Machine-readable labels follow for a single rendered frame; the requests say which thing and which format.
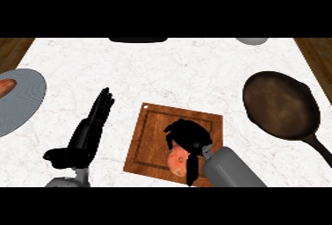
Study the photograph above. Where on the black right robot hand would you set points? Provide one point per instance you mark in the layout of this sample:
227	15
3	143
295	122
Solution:
190	135

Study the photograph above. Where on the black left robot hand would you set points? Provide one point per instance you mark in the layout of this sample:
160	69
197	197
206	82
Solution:
84	137

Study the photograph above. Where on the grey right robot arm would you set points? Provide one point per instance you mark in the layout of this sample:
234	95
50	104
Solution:
228	170

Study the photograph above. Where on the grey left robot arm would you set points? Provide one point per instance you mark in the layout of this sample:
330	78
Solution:
70	181

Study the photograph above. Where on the brown wooden cutting board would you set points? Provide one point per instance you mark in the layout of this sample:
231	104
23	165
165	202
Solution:
155	137

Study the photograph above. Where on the dark brown frying pan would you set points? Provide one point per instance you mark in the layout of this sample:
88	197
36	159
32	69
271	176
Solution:
280	107

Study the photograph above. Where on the grey plate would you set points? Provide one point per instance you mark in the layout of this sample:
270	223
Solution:
19	101

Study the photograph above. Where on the orange sweet potato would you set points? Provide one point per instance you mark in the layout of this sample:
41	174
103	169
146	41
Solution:
6	86

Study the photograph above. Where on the black flat appliance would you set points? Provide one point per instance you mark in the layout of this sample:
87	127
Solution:
137	39

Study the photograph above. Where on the grey round bowl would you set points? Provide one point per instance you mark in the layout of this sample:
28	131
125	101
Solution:
250	40

